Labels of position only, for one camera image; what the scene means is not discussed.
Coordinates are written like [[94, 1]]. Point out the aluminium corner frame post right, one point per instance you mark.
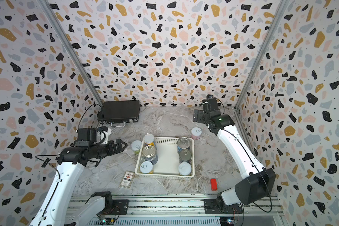
[[276, 20]]

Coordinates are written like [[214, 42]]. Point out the white perforated plastic basket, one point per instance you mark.
[[168, 163]]

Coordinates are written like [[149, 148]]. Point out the blue label soup can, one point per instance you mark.
[[183, 143]]

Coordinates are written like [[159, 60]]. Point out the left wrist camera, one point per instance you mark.
[[88, 138]]

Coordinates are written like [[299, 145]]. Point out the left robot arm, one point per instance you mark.
[[71, 163]]

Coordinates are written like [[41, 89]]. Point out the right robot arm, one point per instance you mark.
[[257, 181]]

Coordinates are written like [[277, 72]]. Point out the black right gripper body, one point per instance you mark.
[[202, 117]]

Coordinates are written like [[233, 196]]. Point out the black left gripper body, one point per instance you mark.
[[102, 149]]

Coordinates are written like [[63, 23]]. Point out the yellow label small can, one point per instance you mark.
[[146, 167]]

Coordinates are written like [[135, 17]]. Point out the orange green lidded can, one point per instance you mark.
[[185, 169]]

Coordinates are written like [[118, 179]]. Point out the green label small can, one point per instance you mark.
[[136, 146]]

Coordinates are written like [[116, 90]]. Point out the pink label small can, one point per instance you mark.
[[196, 133]]

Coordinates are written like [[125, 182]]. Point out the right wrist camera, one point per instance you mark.
[[210, 104]]

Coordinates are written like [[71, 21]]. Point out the black hard case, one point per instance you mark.
[[119, 112]]

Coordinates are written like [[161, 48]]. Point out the aluminium corner frame post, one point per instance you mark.
[[276, 20], [48, 12]]

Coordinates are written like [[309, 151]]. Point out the small red block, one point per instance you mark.
[[213, 183]]

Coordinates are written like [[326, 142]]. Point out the aluminium corner frame post left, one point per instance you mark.
[[48, 12]]

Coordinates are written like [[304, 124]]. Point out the dark navy tall can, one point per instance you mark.
[[185, 156]]

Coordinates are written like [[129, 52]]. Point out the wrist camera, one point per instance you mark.
[[88, 138], [210, 104]]

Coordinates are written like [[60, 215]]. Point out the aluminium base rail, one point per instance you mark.
[[186, 210]]

